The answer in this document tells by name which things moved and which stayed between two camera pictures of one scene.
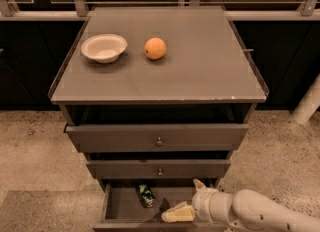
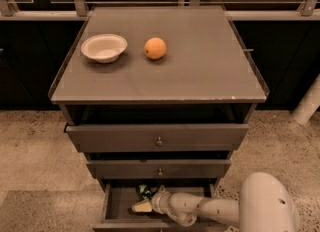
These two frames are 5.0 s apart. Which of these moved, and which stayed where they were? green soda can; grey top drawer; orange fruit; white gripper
Moved: white gripper
Stayed: grey top drawer; orange fruit; green soda can
